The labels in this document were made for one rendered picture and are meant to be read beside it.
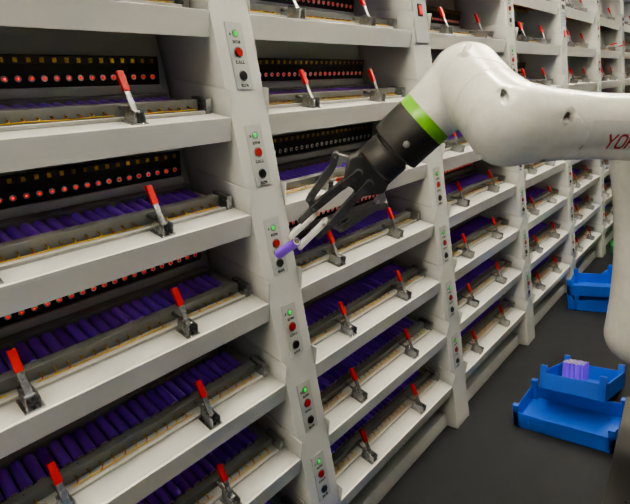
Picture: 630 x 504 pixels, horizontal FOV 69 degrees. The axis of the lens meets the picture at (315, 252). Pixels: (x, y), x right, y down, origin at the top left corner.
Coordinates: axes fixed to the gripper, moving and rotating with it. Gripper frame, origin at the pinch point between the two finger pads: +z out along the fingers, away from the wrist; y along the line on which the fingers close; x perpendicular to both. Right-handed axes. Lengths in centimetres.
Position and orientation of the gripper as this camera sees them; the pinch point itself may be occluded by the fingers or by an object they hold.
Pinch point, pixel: (307, 229)
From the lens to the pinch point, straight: 81.5
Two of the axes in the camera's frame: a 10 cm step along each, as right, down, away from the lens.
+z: -6.8, 6.2, 3.9
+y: -7.2, -6.6, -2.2
